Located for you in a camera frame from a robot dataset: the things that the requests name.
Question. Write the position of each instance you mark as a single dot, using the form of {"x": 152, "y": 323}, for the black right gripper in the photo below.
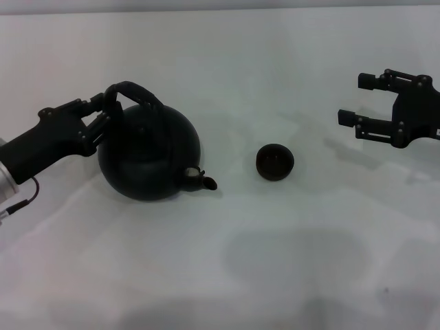
{"x": 417, "y": 113}

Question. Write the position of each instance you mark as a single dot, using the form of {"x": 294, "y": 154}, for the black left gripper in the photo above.
{"x": 44, "y": 144}

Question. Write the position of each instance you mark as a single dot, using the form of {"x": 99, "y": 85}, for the small dark teacup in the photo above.
{"x": 275, "y": 163}

